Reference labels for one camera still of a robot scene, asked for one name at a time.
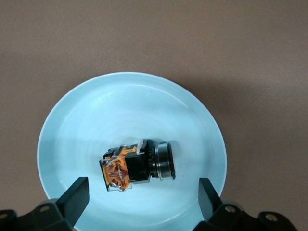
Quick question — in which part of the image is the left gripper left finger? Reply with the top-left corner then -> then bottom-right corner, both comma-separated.
0,177 -> 90,231

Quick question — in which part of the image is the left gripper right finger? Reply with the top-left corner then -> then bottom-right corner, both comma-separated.
197,177 -> 308,231

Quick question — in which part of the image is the orange push-button switch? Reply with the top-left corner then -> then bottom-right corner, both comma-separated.
99,138 -> 177,193

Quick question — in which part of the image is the light blue round plate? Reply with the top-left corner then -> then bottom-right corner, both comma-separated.
37,71 -> 228,231

